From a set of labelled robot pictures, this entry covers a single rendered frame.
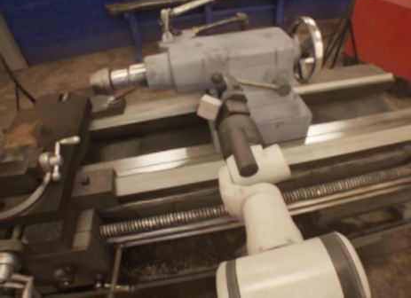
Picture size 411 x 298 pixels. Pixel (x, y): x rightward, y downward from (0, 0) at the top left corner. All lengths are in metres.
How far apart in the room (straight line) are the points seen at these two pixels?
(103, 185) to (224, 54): 0.54
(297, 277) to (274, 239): 0.08
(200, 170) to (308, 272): 0.65
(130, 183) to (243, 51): 0.53
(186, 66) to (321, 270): 0.66
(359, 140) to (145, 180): 0.74
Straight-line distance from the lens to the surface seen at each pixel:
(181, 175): 0.87
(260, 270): 0.27
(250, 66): 0.84
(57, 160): 0.82
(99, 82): 0.88
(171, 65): 0.80
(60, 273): 0.89
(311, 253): 0.27
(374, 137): 1.08
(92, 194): 0.88
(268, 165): 0.47
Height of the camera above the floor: 1.50
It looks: 44 degrees down
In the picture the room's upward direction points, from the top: 7 degrees counter-clockwise
